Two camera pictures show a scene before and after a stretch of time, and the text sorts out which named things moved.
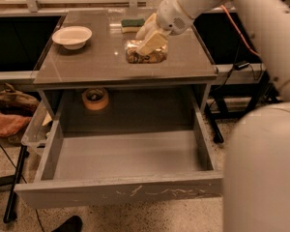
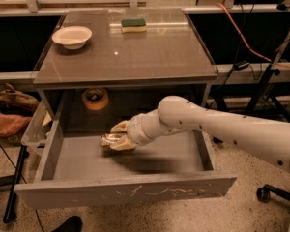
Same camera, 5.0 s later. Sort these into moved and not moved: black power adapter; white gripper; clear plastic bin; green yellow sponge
Moved: white gripper
Not moved: black power adapter; green yellow sponge; clear plastic bin
